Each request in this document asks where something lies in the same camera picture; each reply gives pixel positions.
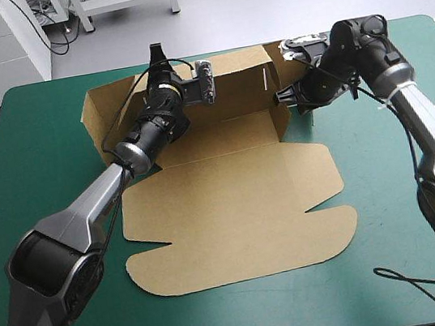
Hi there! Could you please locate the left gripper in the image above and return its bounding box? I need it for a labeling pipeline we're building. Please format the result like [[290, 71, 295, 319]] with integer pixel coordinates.
[[137, 40, 189, 105]]

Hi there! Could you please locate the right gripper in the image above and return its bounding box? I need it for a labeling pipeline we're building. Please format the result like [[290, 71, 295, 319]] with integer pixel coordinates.
[[269, 61, 365, 119]]

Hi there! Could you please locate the brown cardboard box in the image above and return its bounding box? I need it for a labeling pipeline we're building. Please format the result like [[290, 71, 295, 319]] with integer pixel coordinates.
[[73, 32, 367, 308]]

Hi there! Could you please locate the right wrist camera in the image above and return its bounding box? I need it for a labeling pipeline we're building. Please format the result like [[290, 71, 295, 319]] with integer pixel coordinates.
[[277, 31, 335, 64]]

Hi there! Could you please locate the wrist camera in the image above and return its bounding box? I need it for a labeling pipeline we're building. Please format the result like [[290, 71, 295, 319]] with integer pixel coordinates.
[[277, 31, 335, 64], [176, 57, 221, 111]]

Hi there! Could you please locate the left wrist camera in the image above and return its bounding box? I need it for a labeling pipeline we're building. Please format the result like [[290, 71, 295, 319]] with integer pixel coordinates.
[[176, 57, 221, 111]]

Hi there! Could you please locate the black floor cable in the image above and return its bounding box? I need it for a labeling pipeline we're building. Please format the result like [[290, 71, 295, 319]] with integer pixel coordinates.
[[15, 0, 83, 61]]

